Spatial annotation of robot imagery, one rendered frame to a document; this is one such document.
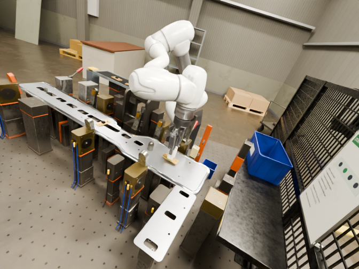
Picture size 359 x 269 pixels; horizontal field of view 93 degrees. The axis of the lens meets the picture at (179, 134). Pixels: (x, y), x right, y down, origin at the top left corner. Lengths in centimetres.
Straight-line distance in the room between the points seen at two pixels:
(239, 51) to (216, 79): 121
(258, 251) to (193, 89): 59
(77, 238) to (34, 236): 16
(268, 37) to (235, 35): 110
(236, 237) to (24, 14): 877
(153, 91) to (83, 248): 71
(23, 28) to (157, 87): 834
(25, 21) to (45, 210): 807
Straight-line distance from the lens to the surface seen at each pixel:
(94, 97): 130
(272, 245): 76
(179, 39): 117
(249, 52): 718
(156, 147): 95
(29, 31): 866
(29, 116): 126
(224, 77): 712
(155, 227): 64
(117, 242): 94
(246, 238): 71
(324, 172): 76
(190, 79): 66
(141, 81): 59
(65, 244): 96
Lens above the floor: 154
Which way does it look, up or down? 29 degrees down
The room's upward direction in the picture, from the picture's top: 17 degrees clockwise
